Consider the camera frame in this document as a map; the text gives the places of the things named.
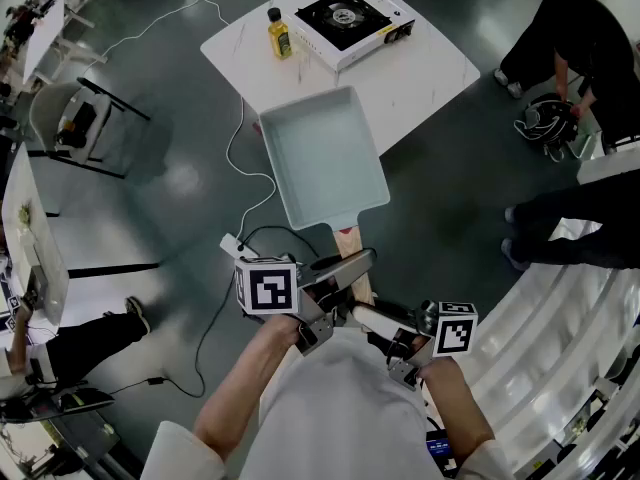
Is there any person's left forearm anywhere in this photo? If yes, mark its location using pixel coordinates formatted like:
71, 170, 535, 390
192, 312, 307, 465

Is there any white side table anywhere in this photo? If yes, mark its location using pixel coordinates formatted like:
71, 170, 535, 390
0, 142, 71, 328

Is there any blue screen device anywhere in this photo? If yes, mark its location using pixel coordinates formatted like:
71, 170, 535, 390
424, 429, 459, 472

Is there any white cable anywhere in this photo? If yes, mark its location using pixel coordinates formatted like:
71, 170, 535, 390
82, 0, 279, 242

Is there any white power strip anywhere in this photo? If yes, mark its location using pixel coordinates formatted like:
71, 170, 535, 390
219, 232, 260, 260

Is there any black cable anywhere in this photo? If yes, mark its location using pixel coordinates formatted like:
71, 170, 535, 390
107, 225, 321, 400

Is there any white curved counter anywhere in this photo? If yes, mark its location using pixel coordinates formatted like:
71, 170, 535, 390
449, 262, 640, 480

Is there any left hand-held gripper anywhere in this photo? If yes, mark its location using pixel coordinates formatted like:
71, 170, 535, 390
233, 248, 378, 357

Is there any pale blue rectangular pan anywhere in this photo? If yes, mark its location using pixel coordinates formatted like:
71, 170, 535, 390
258, 85, 392, 310

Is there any person's right forearm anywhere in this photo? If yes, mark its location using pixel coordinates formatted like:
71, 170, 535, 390
418, 354, 497, 465

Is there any white chair with black frame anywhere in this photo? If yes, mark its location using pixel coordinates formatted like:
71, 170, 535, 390
27, 76, 152, 181

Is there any white desk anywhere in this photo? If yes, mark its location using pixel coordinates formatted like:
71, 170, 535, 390
21, 0, 67, 85

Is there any black and white helmet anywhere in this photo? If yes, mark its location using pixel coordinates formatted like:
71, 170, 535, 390
513, 92, 582, 145

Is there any white marble table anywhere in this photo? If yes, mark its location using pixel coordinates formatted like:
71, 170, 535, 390
199, 0, 482, 158

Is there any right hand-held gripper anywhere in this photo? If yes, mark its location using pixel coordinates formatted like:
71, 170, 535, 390
349, 299, 479, 392

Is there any yellow oil bottle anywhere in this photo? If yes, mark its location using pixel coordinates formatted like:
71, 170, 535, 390
266, 7, 296, 61

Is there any person's white shirt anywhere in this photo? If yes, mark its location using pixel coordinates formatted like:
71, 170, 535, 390
141, 325, 517, 480

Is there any white portable gas stove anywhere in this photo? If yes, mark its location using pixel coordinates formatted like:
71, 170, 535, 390
293, 0, 417, 74

